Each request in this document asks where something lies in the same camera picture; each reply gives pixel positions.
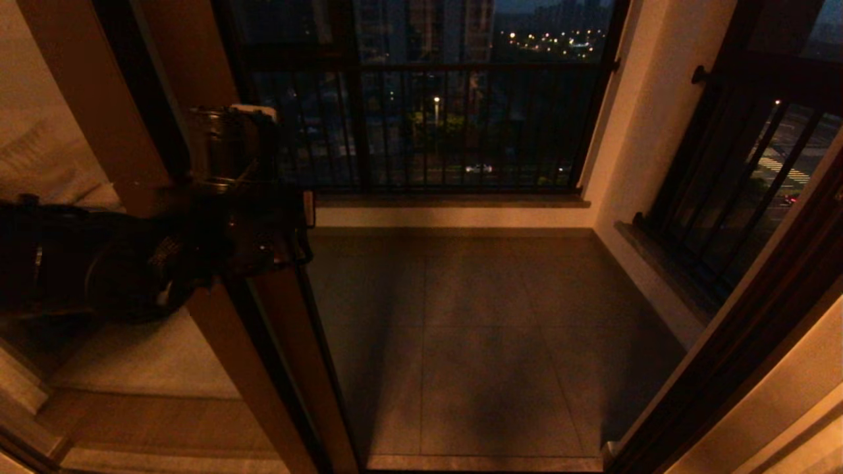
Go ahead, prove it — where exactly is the brown framed sliding glass door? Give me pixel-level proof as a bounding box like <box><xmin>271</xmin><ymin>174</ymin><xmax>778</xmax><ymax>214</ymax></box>
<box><xmin>132</xmin><ymin>0</ymin><xmax>362</xmax><ymax>474</ymax></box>

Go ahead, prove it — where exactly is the dark brown door jamb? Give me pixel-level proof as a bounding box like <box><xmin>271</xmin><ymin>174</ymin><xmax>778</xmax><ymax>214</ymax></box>
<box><xmin>603</xmin><ymin>148</ymin><xmax>843</xmax><ymax>474</ymax></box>

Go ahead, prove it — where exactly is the long black metal balcony railing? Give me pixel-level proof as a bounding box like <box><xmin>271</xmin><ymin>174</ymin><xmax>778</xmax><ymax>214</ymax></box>
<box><xmin>234</xmin><ymin>61</ymin><xmax>621</xmax><ymax>195</ymax></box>

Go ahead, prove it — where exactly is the short grey stone window sill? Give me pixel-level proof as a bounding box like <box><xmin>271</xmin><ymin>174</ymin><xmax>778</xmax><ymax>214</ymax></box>
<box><xmin>616</xmin><ymin>221</ymin><xmax>723</xmax><ymax>328</ymax></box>

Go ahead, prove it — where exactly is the brown framed fixed glass panel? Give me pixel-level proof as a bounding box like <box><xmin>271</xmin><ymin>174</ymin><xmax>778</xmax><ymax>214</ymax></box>
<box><xmin>0</xmin><ymin>0</ymin><xmax>323</xmax><ymax>474</ymax></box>

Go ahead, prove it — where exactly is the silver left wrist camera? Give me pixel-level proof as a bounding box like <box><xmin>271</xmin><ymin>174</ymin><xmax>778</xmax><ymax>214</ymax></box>
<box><xmin>229</xmin><ymin>103</ymin><xmax>279</xmax><ymax>123</ymax></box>

